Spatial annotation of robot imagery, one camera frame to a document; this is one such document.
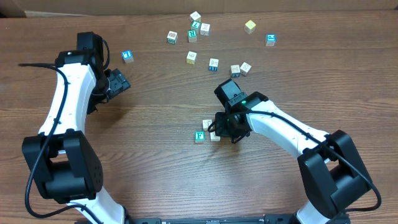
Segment plain wooden picture block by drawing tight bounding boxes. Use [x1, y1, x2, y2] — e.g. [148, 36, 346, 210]
[202, 119, 213, 131]

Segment green F letter block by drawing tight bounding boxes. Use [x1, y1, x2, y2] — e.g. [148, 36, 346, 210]
[195, 131, 205, 143]

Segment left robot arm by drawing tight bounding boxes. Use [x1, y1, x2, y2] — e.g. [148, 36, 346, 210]
[22, 32, 133, 224]

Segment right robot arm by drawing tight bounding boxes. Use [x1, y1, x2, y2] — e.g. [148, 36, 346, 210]
[208, 79, 374, 223]

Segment blue top letter block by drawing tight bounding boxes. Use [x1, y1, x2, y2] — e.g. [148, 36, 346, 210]
[122, 50, 134, 63]

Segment blue bottom wooden block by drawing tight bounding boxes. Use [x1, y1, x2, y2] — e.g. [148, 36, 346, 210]
[230, 65, 241, 78]

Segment plain tilted wooden block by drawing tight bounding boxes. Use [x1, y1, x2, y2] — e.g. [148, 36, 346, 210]
[240, 62, 252, 77]

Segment blue side wooden block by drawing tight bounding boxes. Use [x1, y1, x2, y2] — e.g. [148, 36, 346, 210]
[208, 58, 219, 72]

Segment green side B block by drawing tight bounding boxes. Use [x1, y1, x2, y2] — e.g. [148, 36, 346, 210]
[167, 30, 178, 44]

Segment yellow side wooden block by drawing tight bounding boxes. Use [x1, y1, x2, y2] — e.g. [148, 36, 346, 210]
[186, 51, 197, 65]

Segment green R letter block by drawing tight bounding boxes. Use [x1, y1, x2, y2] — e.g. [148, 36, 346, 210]
[187, 30, 197, 43]

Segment blue P letter block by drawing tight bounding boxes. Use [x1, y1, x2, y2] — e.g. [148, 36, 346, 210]
[265, 34, 276, 47]

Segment green L letter block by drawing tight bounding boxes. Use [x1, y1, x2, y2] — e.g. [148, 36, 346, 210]
[190, 21, 201, 32]

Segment yellow top block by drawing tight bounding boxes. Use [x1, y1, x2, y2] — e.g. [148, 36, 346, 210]
[244, 20, 256, 34]

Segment top plain wooden block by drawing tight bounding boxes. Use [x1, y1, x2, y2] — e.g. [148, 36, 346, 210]
[190, 11, 201, 22]

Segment wooden X block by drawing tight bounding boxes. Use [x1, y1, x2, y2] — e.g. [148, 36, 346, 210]
[200, 23, 210, 36]

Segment cardboard strip at back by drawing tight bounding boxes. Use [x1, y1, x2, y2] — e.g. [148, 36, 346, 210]
[1, 0, 397, 17]

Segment right black cable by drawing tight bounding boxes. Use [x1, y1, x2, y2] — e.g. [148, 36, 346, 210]
[207, 110, 382, 213]

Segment black cable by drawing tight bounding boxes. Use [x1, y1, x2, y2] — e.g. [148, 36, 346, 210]
[207, 110, 382, 213]
[18, 39, 111, 224]

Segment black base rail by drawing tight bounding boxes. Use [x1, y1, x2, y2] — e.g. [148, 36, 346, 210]
[74, 213, 351, 224]

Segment left black cable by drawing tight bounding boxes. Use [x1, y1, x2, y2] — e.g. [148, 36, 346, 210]
[18, 39, 111, 224]

